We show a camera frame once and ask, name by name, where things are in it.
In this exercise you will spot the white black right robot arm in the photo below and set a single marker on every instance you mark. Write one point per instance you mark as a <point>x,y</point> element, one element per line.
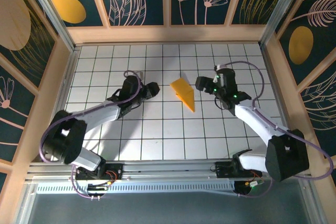
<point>254,119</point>

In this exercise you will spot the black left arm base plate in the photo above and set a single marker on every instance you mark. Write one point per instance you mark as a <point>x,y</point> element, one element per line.
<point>118,171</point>

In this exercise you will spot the aluminium corner post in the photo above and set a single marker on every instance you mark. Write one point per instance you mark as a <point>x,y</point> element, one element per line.
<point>266,39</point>
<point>68,42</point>

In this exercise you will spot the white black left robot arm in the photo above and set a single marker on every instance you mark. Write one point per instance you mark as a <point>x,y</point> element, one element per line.
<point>102,113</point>

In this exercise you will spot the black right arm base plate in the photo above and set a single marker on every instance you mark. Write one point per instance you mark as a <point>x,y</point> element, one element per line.
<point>223,171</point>

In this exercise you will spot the aluminium side rail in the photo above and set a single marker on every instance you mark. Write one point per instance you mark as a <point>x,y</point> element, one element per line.
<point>68,77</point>
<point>272,77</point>

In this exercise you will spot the aluminium mounting rail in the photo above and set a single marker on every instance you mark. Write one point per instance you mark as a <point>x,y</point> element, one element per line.
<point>170,167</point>

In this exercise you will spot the yellow paper sheet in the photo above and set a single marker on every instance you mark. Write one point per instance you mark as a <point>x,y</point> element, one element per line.
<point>183,90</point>

